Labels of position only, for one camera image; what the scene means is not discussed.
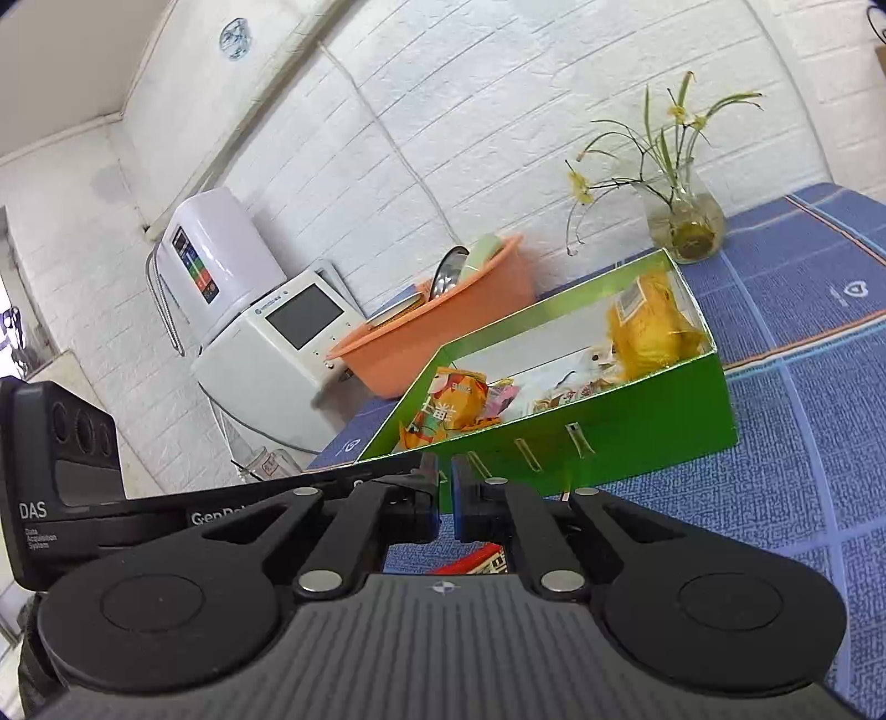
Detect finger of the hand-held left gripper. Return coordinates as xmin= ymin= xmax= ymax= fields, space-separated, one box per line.
xmin=358 ymin=465 xmax=425 ymax=487

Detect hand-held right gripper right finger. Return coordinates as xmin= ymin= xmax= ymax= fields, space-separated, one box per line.
xmin=451 ymin=453 xmax=700 ymax=600

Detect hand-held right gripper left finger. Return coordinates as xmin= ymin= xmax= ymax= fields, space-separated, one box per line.
xmin=173 ymin=453 xmax=442 ymax=600

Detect red snack packet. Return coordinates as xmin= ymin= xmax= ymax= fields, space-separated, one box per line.
xmin=429 ymin=543 xmax=514 ymax=577

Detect orange snack packet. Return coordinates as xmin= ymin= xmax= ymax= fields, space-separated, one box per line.
xmin=400 ymin=367 xmax=491 ymax=452

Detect small pink snack packet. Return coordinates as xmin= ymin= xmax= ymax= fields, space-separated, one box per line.
xmin=483 ymin=378 xmax=522 ymax=425

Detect clear pastry packet red label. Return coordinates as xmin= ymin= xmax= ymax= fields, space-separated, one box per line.
xmin=532 ymin=374 xmax=627 ymax=416

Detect green cardboard box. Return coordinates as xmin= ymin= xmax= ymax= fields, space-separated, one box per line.
xmin=355 ymin=247 xmax=739 ymax=501

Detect yellow snack packet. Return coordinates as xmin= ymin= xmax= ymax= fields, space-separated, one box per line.
xmin=606 ymin=269 xmax=708 ymax=383

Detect glass jar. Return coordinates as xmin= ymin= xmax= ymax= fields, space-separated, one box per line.
xmin=237 ymin=446 xmax=307 ymax=484

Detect orange plastic basin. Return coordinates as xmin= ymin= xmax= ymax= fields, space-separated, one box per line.
xmin=324 ymin=233 xmax=538 ymax=400

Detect white appliance with screen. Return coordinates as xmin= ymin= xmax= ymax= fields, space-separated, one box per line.
xmin=192 ymin=269 xmax=369 ymax=452

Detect metal plate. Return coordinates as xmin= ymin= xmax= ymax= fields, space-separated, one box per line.
xmin=427 ymin=245 xmax=473 ymax=303

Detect light green plate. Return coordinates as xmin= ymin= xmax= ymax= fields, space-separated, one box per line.
xmin=462 ymin=234 xmax=508 ymax=279

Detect white water purifier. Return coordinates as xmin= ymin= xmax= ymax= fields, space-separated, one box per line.
xmin=161 ymin=189 xmax=289 ymax=348

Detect glass vase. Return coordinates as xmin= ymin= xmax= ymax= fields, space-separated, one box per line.
xmin=642 ymin=173 xmax=728 ymax=265

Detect orchid plant yellow flowers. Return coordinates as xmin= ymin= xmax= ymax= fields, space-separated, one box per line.
xmin=563 ymin=69 xmax=765 ymax=259

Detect metal flexible hose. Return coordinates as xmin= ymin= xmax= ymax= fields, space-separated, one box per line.
xmin=144 ymin=248 xmax=187 ymax=358

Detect blue white wall plate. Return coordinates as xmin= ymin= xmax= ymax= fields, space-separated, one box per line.
xmin=219 ymin=18 xmax=252 ymax=63

